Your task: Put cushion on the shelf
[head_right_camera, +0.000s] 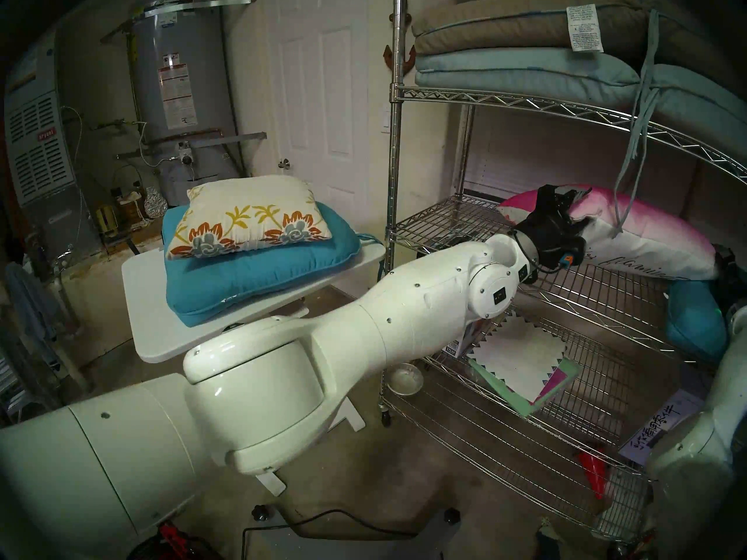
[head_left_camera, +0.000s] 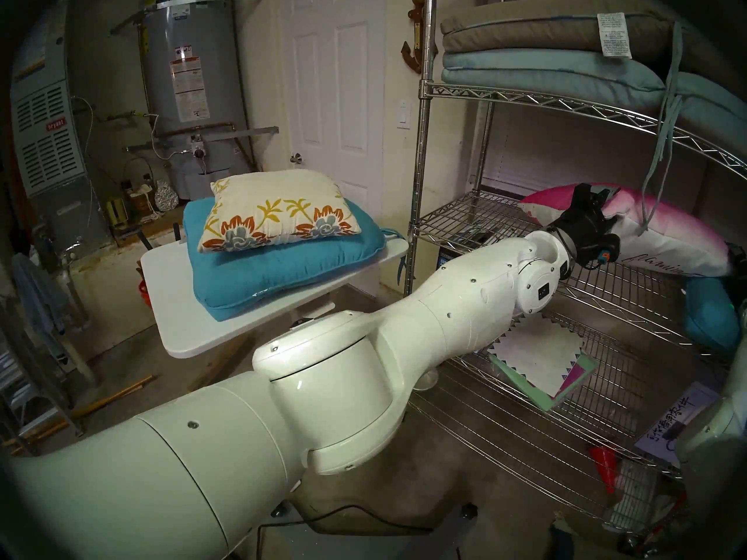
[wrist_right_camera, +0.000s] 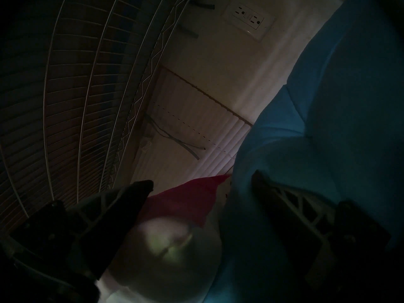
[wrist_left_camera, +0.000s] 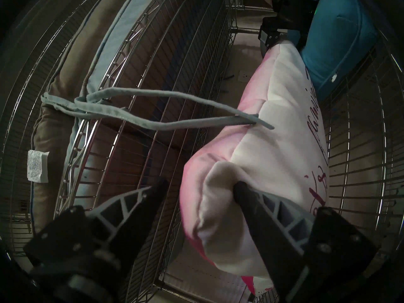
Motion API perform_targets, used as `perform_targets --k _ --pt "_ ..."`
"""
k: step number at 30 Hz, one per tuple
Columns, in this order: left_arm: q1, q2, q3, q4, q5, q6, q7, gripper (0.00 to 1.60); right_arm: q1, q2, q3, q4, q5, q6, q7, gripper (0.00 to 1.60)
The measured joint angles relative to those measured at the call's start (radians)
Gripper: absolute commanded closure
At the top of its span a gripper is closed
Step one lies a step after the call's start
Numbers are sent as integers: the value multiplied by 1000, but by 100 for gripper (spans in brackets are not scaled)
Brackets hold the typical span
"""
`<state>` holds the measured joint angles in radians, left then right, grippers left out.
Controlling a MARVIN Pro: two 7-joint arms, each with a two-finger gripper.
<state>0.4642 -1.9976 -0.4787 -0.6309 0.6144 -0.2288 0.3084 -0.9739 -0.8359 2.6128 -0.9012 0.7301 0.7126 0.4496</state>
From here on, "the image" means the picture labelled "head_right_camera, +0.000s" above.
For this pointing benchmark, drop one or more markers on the utility pump cardboard box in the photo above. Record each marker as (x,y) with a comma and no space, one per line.
(461,343)

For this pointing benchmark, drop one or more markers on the crumpled foil ball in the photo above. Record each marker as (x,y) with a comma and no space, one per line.
(156,203)

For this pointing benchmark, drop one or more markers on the teal flat seat cushion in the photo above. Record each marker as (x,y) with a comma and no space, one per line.
(251,279)

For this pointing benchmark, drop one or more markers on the grey metal ladder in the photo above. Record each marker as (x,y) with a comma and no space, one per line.
(17,384)

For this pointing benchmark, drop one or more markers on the cream floral print cushion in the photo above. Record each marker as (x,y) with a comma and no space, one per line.
(251,209)

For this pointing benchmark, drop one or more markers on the blue white floor object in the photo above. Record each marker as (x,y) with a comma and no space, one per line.
(547,541)

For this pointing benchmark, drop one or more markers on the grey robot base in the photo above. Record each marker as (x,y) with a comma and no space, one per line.
(350,544)

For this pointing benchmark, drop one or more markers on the light blue bench cushion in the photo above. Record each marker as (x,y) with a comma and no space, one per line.
(513,66)

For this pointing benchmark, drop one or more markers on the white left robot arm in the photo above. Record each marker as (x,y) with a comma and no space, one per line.
(280,384)

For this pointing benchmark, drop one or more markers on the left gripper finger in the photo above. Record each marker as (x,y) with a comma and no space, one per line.
(582,223)
(547,198)

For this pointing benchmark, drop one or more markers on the white light switch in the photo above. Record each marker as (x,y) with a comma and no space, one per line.
(385,118)

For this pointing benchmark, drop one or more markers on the olive brown bench cushion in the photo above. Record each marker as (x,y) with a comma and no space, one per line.
(496,22)

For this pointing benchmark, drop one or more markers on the white rolling overbed table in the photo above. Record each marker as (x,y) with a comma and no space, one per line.
(146,325)

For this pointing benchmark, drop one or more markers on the white zigzag edged sheet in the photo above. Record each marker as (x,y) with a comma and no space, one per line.
(519,354)

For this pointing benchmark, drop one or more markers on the brown anchor wall decoration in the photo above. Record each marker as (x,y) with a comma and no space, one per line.
(408,63)

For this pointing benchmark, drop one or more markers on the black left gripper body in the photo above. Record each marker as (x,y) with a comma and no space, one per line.
(551,238)

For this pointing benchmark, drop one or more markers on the grey furnace unit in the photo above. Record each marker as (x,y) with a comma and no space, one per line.
(41,156)

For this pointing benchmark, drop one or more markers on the LED lamp product box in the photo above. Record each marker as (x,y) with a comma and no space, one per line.
(659,430)

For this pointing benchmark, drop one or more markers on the metal pet bowl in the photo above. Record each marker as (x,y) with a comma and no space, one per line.
(405,381)

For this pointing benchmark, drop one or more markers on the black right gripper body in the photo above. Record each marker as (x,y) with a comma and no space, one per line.
(734,276)

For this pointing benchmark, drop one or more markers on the pink white ombre cushion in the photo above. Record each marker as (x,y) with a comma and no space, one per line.
(653,238)

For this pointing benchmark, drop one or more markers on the teal tufted cushion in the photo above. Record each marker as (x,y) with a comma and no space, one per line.
(697,325)

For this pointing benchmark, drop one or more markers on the grey water heater tank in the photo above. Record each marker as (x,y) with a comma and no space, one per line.
(181,74)

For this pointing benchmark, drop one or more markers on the red plastic cone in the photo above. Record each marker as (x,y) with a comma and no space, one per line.
(592,471)

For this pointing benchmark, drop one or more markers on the green foam sheet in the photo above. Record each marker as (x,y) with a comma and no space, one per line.
(508,398)

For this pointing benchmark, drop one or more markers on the pink foam sheet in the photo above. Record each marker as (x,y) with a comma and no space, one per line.
(554,381)

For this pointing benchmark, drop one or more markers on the blue hanging cloth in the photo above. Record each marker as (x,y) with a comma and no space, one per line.
(32,302)

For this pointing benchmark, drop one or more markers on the white panel door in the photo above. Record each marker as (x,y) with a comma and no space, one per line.
(321,80)

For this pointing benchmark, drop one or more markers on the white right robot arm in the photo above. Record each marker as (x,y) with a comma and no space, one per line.
(700,477)

